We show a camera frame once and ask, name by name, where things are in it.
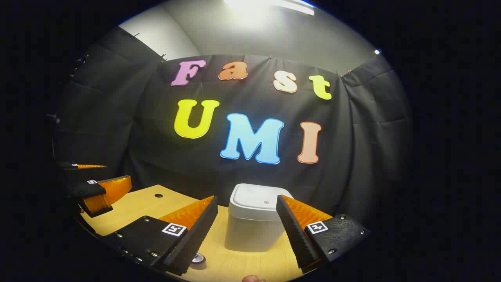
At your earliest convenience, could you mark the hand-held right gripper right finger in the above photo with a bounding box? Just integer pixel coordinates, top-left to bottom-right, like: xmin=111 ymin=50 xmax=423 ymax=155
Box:
xmin=276 ymin=195 xmax=371 ymax=274

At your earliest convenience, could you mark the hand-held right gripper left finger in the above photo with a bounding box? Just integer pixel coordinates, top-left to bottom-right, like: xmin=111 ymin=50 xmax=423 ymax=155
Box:
xmin=100 ymin=195 xmax=219 ymax=276

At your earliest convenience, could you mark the blue pop can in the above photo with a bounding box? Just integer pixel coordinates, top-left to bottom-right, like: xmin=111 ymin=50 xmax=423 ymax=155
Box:
xmin=191 ymin=253 xmax=208 ymax=271

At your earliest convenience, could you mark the white desktop garbage bin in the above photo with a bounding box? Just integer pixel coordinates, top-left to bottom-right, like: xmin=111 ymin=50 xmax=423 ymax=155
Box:
xmin=224 ymin=183 xmax=295 ymax=253

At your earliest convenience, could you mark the wooden desktop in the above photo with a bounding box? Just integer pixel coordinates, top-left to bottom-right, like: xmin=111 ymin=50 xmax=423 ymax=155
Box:
xmin=80 ymin=185 xmax=314 ymax=282

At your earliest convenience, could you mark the black backdrop cloth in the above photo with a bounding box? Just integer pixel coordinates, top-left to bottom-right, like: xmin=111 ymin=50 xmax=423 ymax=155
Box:
xmin=53 ymin=27 xmax=413 ymax=235

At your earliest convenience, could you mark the long ceiling light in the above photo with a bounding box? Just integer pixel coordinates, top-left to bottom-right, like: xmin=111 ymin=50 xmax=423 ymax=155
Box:
xmin=223 ymin=0 xmax=315 ymax=16

